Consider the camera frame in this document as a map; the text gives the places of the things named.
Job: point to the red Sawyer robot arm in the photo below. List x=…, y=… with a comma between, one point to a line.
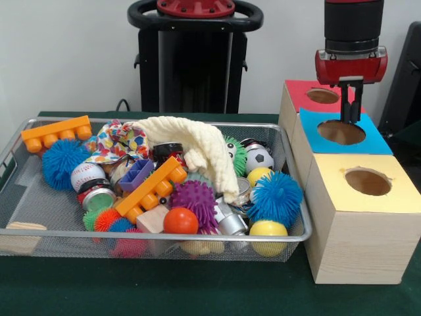
x=354, y=23

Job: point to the orange ball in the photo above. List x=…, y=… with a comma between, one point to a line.
x=181, y=221

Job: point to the small soccer ball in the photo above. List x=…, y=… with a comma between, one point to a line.
x=260, y=158

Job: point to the wooden box with three holes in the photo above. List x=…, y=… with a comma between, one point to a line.
x=355, y=243

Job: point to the yellow ball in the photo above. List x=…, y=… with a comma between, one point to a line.
x=270, y=230

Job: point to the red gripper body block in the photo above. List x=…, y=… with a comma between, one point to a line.
x=350, y=67

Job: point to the black chair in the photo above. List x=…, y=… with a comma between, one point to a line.
x=404, y=99

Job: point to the small blue spiky ball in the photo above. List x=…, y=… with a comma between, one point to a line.
x=64, y=164

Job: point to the white baseball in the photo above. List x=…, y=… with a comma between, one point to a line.
x=88, y=176

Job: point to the flat wooden block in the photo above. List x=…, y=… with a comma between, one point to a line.
x=23, y=240

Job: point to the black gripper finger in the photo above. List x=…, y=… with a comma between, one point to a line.
x=346, y=102
x=356, y=102

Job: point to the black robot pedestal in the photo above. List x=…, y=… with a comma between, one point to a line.
x=197, y=66

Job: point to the large blue spiky ball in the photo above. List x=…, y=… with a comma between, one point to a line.
x=277, y=197

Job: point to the dark green table cloth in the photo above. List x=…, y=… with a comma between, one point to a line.
x=197, y=289

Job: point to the orange toy building block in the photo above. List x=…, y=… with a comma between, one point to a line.
x=151, y=191
x=56, y=131

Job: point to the purple toy building block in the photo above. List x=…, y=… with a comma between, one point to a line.
x=136, y=175

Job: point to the shallow clear mesh bin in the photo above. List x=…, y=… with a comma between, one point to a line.
x=217, y=249

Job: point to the dark metal can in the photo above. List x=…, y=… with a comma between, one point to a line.
x=99, y=197

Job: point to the colourful patterned cloth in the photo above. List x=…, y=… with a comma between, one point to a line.
x=122, y=139

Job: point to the cream knitted cloth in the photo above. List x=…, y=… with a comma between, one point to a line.
x=204, y=145

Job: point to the purple spiky ball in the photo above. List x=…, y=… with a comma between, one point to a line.
x=195, y=203

